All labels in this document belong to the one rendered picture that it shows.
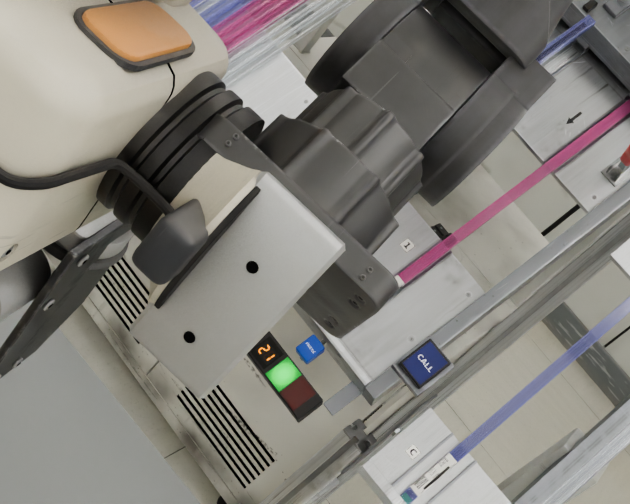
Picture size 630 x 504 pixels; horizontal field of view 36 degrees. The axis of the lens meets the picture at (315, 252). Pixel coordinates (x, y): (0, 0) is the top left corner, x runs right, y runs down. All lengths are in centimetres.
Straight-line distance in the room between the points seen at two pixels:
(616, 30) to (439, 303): 44
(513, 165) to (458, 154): 269
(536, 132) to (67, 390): 70
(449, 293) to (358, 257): 83
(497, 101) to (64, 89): 24
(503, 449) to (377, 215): 224
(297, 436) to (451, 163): 125
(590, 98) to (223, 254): 102
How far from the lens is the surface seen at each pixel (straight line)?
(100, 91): 40
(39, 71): 39
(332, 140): 47
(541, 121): 139
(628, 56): 139
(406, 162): 49
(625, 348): 323
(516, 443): 276
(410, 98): 51
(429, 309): 127
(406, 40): 53
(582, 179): 137
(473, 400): 273
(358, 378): 123
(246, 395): 178
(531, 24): 56
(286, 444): 177
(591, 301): 322
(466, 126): 53
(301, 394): 125
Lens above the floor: 145
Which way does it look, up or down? 33 degrees down
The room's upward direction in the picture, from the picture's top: 43 degrees clockwise
